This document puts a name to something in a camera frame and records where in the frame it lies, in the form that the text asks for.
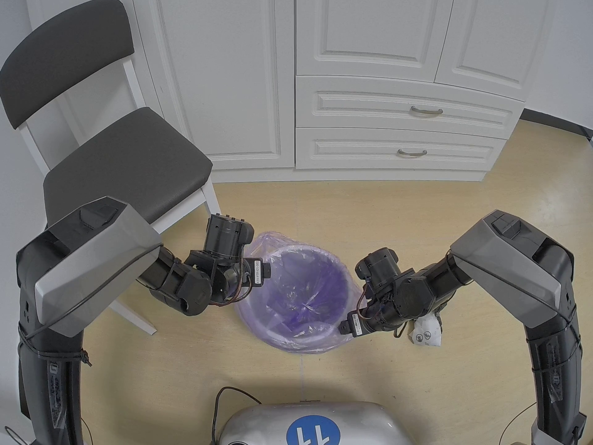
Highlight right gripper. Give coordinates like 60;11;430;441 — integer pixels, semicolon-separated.
338;301;405;338

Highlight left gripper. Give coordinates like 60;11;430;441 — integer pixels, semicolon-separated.
225;257;273;298

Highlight purple plastic bag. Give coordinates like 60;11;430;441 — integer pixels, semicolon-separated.
234;231;371;354

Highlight white printed wrapper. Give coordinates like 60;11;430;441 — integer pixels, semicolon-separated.
408;313;444;347

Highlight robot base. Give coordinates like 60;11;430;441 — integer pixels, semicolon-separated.
222;400;413;445

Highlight white trash bin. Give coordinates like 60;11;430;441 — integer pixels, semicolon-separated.
246;243;355;349

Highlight white chair grey cushions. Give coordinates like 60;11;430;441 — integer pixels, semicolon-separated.
0;0;224;336

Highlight white wardrobe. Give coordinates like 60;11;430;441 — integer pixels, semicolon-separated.
23;0;561;184

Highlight black cable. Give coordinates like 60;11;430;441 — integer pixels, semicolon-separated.
211;387;263;445

